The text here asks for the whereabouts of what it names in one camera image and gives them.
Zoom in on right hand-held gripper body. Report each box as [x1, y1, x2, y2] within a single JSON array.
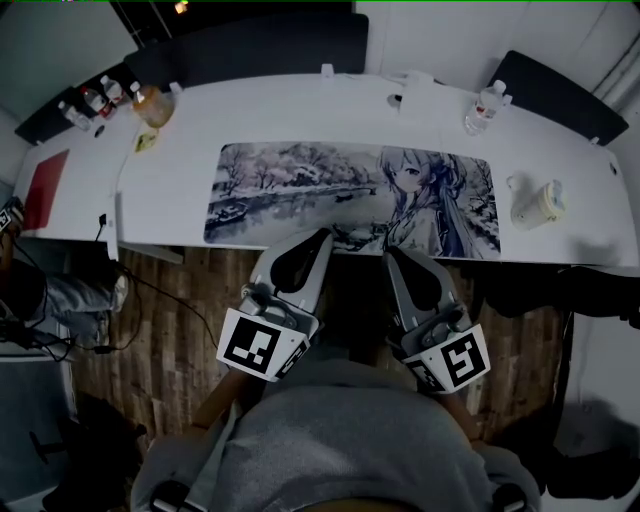
[[386, 304, 493, 397]]

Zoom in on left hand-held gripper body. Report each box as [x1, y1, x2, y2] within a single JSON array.
[[215, 284, 322, 385]]

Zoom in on anime print desk mat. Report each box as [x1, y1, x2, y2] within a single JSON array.
[[202, 141, 503, 261]]

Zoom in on person's left forearm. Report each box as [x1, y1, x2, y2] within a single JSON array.
[[192, 369, 261, 432]]

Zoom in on person's right forearm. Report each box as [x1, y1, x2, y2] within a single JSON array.
[[439, 392, 482, 447]]

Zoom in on black office chair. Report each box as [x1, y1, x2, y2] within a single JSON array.
[[29, 389, 151, 512], [482, 264, 640, 321], [544, 399, 640, 501]]

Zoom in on cream thermos cup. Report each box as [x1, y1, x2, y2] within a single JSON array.
[[509, 178, 569, 232]]

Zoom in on person's grey shirt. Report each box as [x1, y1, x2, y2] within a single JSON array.
[[130, 344, 544, 512]]

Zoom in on white power strip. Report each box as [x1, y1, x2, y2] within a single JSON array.
[[112, 189, 122, 261]]

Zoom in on yellow card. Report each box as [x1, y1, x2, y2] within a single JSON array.
[[133, 130, 160, 155]]

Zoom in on large orange drink bottle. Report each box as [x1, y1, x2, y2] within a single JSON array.
[[130, 82, 176, 130]]

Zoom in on white box device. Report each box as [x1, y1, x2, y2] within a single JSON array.
[[399, 70, 437, 107]]

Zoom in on red flat laptop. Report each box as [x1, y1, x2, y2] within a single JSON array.
[[22, 148, 70, 232]]

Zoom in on black shoulder strap buckle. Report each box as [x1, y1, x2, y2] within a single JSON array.
[[492, 482, 529, 512], [147, 479, 194, 512]]

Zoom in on black floor cable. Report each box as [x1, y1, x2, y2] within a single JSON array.
[[94, 213, 241, 357]]

